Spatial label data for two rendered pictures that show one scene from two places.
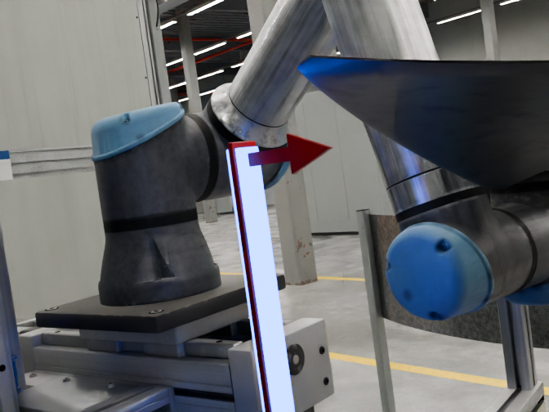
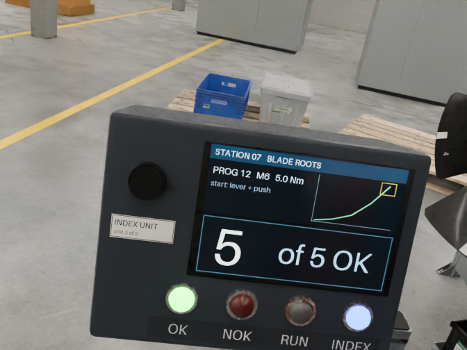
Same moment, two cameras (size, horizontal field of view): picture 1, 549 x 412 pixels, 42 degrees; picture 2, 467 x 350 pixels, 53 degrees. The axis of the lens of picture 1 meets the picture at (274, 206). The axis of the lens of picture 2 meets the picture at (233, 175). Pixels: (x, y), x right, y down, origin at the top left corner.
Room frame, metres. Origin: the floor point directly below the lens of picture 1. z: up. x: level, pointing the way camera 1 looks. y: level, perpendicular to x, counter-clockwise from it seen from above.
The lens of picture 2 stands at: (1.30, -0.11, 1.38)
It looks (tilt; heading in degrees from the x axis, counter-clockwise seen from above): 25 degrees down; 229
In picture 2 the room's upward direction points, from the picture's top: 10 degrees clockwise
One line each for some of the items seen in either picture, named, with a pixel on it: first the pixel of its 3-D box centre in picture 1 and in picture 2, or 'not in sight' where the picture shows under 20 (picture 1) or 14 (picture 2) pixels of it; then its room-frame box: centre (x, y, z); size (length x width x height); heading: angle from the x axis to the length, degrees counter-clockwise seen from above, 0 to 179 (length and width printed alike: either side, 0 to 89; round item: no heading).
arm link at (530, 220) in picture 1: (528, 242); not in sight; (0.65, -0.22, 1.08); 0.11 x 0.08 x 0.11; 132
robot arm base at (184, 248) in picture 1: (155, 253); not in sight; (0.90, 0.15, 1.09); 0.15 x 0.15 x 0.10
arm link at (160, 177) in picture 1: (147, 159); not in sight; (0.90, 0.15, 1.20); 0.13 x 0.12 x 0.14; 132
